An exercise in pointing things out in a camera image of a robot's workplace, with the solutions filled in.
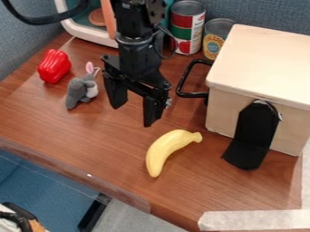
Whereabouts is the yellow and blue can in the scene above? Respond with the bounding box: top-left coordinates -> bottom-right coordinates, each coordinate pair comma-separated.
200,17 -> 237,62

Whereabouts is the black cloth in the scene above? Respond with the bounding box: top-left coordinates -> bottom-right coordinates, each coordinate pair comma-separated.
220,100 -> 283,171

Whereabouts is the yellow toy banana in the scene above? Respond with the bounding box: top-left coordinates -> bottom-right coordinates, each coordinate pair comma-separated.
143,129 -> 204,179

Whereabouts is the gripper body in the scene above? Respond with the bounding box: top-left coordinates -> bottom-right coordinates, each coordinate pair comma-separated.
99,41 -> 174,107

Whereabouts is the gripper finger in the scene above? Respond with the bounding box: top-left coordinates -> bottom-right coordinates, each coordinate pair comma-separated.
102,73 -> 130,111
141,94 -> 168,128

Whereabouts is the black cable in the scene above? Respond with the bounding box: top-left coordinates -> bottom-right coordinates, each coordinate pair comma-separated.
1,0 -> 92,26

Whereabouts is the red and white can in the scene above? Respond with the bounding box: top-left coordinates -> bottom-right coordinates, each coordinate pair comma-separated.
168,0 -> 208,56

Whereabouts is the grey plush rabbit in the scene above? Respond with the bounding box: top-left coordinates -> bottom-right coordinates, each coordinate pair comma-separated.
63,61 -> 102,110

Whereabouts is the cabinet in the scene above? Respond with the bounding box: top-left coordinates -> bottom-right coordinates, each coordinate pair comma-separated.
203,24 -> 310,158

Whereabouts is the red toy pepper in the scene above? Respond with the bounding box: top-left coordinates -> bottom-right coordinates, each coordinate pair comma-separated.
37,48 -> 73,85

